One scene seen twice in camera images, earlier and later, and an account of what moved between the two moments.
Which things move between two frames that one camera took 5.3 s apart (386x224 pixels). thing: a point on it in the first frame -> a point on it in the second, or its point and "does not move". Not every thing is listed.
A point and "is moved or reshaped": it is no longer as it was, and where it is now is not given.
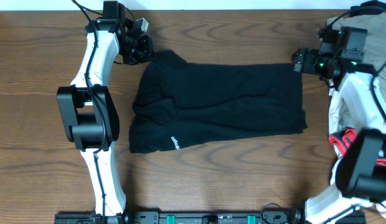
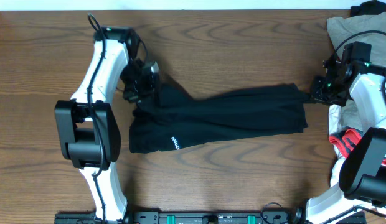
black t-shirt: [177, 103] is moved or reshaped
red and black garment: [344, 138] does not move
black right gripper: [307, 68] -> [316, 90]
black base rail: [198, 218] does not move
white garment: [340, 120] does not move
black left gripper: [146, 49] -> [148, 94]
